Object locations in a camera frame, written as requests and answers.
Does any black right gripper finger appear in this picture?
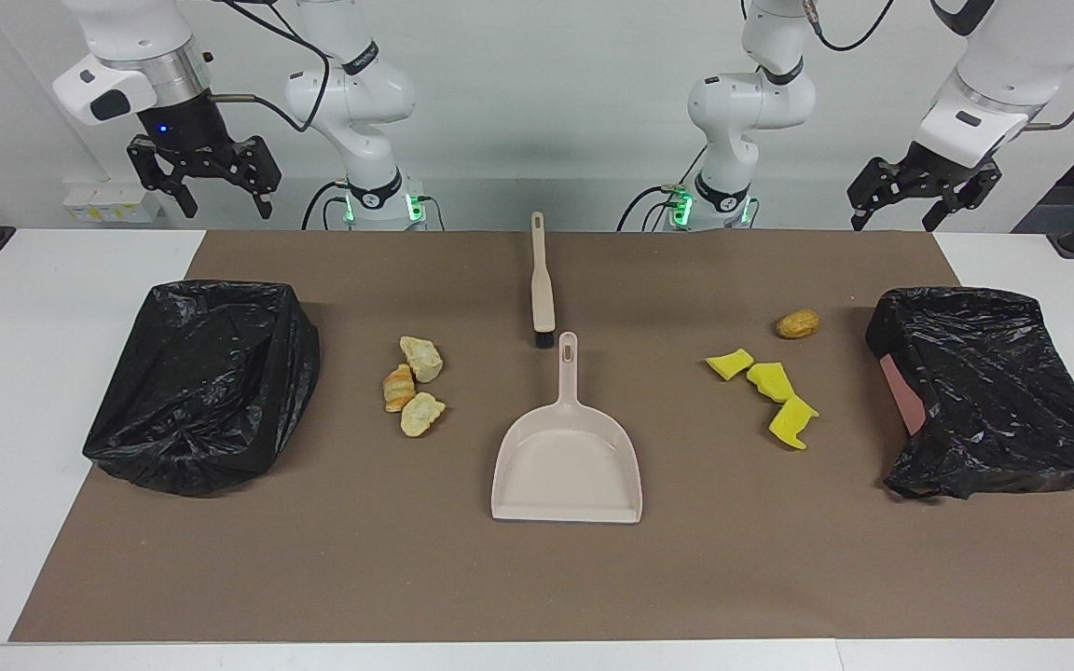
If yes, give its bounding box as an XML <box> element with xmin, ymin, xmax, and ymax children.
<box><xmin>237</xmin><ymin>136</ymin><xmax>282</xmax><ymax>220</ymax></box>
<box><xmin>127</xmin><ymin>135</ymin><xmax>198</xmax><ymax>220</ymax></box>

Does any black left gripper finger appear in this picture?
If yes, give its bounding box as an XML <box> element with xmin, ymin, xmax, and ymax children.
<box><xmin>922</xmin><ymin>168</ymin><xmax>1004</xmax><ymax>231</ymax></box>
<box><xmin>849</xmin><ymin>158</ymin><xmax>916</xmax><ymax>231</ymax></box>

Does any pale bread chunk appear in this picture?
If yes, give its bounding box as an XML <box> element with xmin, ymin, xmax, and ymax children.
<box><xmin>400</xmin><ymin>391</ymin><xmax>448</xmax><ymax>439</ymax></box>
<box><xmin>399</xmin><ymin>336</ymin><xmax>444</xmax><ymax>384</ymax></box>

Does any yellow notched sponge piece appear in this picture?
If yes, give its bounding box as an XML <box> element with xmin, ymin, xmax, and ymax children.
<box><xmin>768</xmin><ymin>394</ymin><xmax>819</xmax><ymax>451</ymax></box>

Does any orange striped croissant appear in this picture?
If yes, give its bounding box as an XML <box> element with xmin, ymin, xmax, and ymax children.
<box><xmin>382</xmin><ymin>363</ymin><xmax>417</xmax><ymax>413</ymax></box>

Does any beige brush with black bristles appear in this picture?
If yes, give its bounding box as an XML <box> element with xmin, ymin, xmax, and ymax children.
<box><xmin>530</xmin><ymin>212</ymin><xmax>558</xmax><ymax>349</ymax></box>

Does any beige plastic dustpan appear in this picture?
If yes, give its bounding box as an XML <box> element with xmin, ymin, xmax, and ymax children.
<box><xmin>490</xmin><ymin>331</ymin><xmax>643</xmax><ymax>524</ymax></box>

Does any black plastic trash bag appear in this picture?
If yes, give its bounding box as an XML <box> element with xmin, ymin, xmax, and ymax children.
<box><xmin>865</xmin><ymin>286</ymin><xmax>1074</xmax><ymax>501</ymax></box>
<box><xmin>82</xmin><ymin>280</ymin><xmax>322</xmax><ymax>497</ymax></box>

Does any pink plastic bin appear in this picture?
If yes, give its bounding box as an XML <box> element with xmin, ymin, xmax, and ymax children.
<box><xmin>879</xmin><ymin>354</ymin><xmax>927</xmax><ymax>436</ymax></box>

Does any brown table mat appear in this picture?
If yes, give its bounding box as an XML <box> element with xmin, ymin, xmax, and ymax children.
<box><xmin>10</xmin><ymin>230</ymin><xmax>1074</xmax><ymax>642</ymax></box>

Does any white wall socket box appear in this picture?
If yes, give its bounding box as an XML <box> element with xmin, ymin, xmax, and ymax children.
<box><xmin>62</xmin><ymin>180</ymin><xmax>165</xmax><ymax>225</ymax></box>

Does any black base cable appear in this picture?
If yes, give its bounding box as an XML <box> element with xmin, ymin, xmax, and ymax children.
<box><xmin>302</xmin><ymin>180</ymin><xmax>351</xmax><ymax>231</ymax></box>
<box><xmin>616</xmin><ymin>185</ymin><xmax>687</xmax><ymax>231</ymax></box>

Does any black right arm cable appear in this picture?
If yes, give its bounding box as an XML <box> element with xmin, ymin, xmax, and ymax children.
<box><xmin>209</xmin><ymin>0</ymin><xmax>331</xmax><ymax>133</ymax></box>

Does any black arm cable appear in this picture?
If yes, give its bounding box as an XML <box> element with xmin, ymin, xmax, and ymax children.
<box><xmin>209</xmin><ymin>0</ymin><xmax>331</xmax><ymax>133</ymax></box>
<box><xmin>742</xmin><ymin>0</ymin><xmax>1074</xmax><ymax>131</ymax></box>

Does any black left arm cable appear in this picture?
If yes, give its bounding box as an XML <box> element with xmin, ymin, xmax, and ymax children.
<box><xmin>742</xmin><ymin>0</ymin><xmax>1074</xmax><ymax>131</ymax></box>

